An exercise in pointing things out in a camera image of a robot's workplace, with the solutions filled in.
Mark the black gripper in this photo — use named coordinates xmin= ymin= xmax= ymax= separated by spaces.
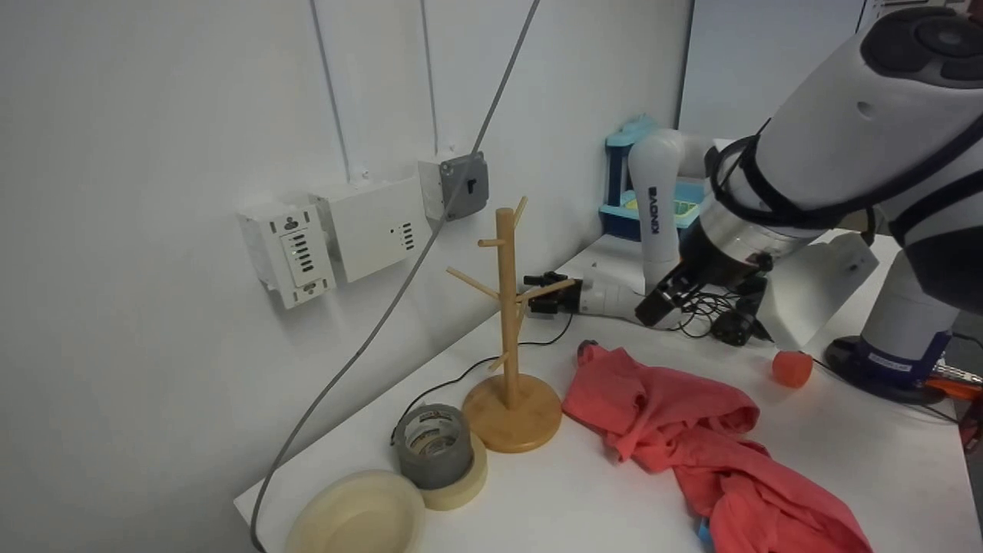
xmin=634 ymin=225 xmax=773 ymax=325

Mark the coral red printed shirt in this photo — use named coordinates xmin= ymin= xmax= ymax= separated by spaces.
xmin=561 ymin=340 xmax=872 ymax=553

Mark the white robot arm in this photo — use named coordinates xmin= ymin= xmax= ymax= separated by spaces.
xmin=588 ymin=7 xmax=983 ymax=403

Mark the red toy cup near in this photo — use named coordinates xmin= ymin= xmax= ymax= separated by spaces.
xmin=772 ymin=349 xmax=815 ymax=389

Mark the wooden mug tree stand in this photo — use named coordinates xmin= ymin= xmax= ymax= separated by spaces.
xmin=450 ymin=201 xmax=561 ymax=454

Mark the grey metal junction box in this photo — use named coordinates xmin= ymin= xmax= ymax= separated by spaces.
xmin=420 ymin=154 xmax=488 ymax=220

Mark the cream tape roll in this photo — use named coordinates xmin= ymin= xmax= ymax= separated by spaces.
xmin=420 ymin=445 xmax=488 ymax=509

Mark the cream plastic bowl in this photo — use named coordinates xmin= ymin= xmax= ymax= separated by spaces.
xmin=285 ymin=471 xmax=422 ymax=553

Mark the black cable bundle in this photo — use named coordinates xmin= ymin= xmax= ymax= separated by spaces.
xmin=672 ymin=285 xmax=765 ymax=346

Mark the black camera on mount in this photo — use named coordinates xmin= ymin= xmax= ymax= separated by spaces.
xmin=524 ymin=269 xmax=579 ymax=314

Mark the grey wall cable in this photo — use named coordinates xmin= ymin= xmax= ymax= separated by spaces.
xmin=246 ymin=0 xmax=544 ymax=553

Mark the grey duct tape roll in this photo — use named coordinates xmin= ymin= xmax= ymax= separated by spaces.
xmin=390 ymin=403 xmax=474 ymax=487

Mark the white wall device box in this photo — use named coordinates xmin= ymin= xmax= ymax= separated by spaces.
xmin=316 ymin=185 xmax=429 ymax=285

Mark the white wall outlet box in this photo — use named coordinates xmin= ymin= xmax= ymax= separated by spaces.
xmin=238 ymin=196 xmax=333 ymax=309

